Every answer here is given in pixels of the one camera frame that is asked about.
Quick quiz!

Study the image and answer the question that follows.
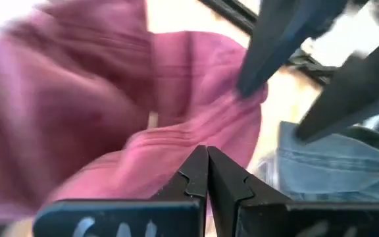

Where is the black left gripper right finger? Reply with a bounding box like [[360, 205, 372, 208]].
[[207, 146, 379, 237]]

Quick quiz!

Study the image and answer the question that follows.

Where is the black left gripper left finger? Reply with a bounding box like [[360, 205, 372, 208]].
[[33, 144, 209, 237]]

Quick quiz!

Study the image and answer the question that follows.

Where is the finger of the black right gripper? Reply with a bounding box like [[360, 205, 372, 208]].
[[236, 0, 348, 99], [294, 26, 379, 143]]

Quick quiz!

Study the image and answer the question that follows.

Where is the olive green hat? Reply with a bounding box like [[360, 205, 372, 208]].
[[339, 124, 379, 159]]

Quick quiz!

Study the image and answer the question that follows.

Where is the blue denim hat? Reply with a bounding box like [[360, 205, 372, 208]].
[[276, 108, 379, 203]]

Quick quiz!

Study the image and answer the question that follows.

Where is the maroon hat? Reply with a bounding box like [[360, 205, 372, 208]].
[[0, 0, 270, 228]]

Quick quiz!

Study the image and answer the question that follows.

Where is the clear plastic bin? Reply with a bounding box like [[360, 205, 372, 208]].
[[251, 118, 379, 203]]

